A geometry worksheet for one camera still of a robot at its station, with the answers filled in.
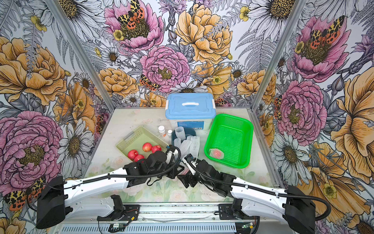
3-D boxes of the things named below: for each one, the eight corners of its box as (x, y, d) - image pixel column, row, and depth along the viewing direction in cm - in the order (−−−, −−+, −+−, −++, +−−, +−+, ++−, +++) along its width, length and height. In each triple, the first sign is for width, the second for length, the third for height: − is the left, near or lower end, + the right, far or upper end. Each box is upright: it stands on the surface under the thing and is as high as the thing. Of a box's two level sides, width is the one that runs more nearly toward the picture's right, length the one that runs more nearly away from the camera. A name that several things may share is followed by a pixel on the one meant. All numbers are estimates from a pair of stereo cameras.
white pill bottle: (159, 137, 104) (157, 131, 99) (160, 131, 108) (158, 125, 103) (165, 137, 104) (164, 131, 99) (166, 131, 108) (165, 125, 103)
